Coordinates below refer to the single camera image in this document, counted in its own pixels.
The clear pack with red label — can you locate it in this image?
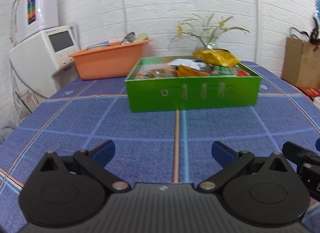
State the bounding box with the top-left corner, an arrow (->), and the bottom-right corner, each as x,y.
235,70 -> 250,77

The green snack packet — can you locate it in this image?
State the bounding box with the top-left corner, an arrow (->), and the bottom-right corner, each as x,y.
210,65 -> 235,76

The white silver snack packet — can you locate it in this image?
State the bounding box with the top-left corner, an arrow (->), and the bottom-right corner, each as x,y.
168,58 -> 212,72

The orange tomato chips bag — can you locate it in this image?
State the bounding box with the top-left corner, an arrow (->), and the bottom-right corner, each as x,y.
176,65 -> 210,77

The yellow snack bag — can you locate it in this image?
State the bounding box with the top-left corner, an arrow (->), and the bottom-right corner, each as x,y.
193,49 -> 240,68

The pink edged snack packet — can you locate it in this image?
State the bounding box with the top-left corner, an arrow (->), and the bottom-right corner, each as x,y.
146,67 -> 177,78

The clear bag of brown balls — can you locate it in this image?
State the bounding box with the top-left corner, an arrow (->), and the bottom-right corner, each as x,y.
136,73 -> 154,80

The blue patterned tablecloth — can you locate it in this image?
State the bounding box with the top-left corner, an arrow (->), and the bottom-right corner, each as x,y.
1,62 -> 319,232

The red booklet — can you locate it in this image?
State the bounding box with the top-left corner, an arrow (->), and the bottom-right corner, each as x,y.
299,87 -> 320,97

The green cardboard box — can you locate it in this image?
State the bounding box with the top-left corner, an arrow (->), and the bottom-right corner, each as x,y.
125,56 -> 261,112

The brown paper bag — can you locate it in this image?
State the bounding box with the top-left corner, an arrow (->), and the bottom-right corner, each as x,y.
281,37 -> 320,89

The orange plastic basin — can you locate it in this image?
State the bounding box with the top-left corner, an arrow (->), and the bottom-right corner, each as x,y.
69,38 -> 153,80

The white machine with screen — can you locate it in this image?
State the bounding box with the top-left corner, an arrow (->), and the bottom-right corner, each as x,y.
9,24 -> 80,103

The dark red leafed plant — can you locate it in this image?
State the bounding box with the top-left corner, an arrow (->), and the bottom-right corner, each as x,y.
289,16 -> 319,51

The orchid plant in glass vase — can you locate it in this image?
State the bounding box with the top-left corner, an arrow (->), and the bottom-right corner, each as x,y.
169,12 -> 250,49

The steel bowl in basin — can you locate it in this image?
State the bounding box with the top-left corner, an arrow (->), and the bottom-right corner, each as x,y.
120,32 -> 136,45

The blue paper fan decoration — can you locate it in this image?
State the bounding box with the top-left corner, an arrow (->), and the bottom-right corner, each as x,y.
315,0 -> 320,21

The white water purifier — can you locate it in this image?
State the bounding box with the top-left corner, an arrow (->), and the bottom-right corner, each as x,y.
16,0 -> 59,43

